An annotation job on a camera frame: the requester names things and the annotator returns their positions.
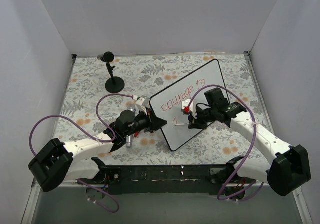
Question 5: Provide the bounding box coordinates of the floral table mat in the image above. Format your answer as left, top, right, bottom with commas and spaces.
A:
54, 54, 266, 165

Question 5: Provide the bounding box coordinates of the black base bar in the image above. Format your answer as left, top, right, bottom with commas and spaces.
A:
99, 165, 257, 196

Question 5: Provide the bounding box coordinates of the silver microphone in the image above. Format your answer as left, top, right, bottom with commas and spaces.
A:
125, 104, 138, 148

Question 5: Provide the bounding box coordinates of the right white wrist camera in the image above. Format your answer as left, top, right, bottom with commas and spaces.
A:
181, 99, 197, 116

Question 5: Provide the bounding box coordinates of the white whiteboard black frame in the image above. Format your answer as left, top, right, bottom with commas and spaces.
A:
149, 59, 225, 151

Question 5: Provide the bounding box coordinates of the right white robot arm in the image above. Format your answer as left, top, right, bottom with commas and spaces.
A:
181, 88, 311, 196

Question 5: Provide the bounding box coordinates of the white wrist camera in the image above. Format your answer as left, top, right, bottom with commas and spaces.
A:
181, 99, 197, 116
135, 96, 150, 114

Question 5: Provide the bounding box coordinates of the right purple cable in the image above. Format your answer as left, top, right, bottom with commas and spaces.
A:
188, 84, 265, 202

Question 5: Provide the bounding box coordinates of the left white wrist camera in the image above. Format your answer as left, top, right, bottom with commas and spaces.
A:
135, 96, 150, 114

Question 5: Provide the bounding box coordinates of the black microphone stand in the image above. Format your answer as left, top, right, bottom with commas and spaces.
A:
105, 62, 125, 93

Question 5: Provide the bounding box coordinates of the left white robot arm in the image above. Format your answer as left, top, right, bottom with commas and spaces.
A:
28, 109, 167, 192

